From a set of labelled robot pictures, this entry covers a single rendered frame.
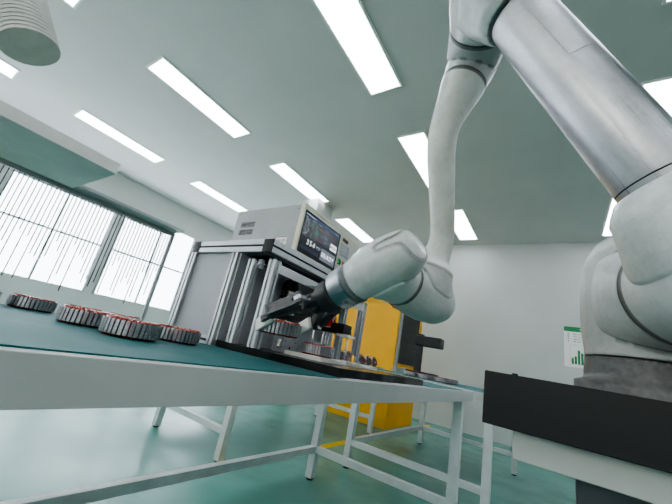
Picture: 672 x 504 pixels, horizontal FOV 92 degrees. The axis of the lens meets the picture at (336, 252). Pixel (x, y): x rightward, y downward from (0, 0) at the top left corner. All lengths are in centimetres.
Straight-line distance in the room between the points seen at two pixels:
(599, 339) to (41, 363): 75
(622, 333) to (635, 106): 32
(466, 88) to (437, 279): 42
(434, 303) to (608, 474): 35
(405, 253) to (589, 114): 33
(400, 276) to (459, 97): 42
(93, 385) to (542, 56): 74
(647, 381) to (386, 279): 40
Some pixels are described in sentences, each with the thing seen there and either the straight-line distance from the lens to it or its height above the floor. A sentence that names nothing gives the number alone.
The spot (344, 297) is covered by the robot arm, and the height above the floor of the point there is 91.
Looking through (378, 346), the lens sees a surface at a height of 102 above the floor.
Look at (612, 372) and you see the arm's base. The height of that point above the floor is 86.
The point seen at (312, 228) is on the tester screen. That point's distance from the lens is 128.
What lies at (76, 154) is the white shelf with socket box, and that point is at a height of 117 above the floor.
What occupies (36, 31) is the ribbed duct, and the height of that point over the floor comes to 159.
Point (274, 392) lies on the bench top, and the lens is 61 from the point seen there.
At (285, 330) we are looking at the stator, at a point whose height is 83.
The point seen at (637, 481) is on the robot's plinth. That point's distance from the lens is 60.
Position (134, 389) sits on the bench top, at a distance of 46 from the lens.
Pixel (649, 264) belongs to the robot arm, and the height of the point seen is 98.
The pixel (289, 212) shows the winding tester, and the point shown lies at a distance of 130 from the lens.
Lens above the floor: 80
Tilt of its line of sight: 17 degrees up
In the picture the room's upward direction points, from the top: 12 degrees clockwise
